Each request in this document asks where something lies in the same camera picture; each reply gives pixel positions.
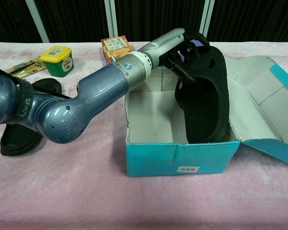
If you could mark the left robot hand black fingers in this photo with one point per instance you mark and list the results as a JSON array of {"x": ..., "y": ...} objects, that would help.
[{"x": 163, "y": 43}]

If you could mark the black foam slipper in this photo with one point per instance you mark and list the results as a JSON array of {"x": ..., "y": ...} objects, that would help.
[
  {"x": 17, "y": 143},
  {"x": 206, "y": 107}
]

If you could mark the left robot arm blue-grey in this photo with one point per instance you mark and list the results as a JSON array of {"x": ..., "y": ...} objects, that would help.
[{"x": 98, "y": 83}]

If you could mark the orange snack box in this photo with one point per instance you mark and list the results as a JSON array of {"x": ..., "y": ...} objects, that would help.
[{"x": 115, "y": 45}]

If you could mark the teal cardboard shoe box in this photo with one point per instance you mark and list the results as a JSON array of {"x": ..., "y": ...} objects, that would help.
[{"x": 182, "y": 158}]

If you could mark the black pleated partition panel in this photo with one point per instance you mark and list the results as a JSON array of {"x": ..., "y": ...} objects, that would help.
[
  {"x": 254, "y": 19},
  {"x": 10, "y": 19},
  {"x": 158, "y": 14},
  {"x": 74, "y": 19}
]

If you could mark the purple foam cube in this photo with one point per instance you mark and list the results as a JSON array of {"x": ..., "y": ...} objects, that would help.
[{"x": 197, "y": 43}]

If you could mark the yellow-lidded green container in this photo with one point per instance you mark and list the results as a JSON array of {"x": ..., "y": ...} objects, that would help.
[{"x": 60, "y": 67}]

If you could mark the yellow razor blister pack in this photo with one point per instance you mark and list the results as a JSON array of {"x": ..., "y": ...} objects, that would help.
[{"x": 31, "y": 65}]

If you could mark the pink plush table cloth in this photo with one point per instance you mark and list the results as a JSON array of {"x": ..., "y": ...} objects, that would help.
[{"x": 86, "y": 191}]

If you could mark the grey partition frame post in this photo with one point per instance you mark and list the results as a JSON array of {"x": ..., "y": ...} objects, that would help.
[
  {"x": 206, "y": 19},
  {"x": 111, "y": 19},
  {"x": 37, "y": 21}
]

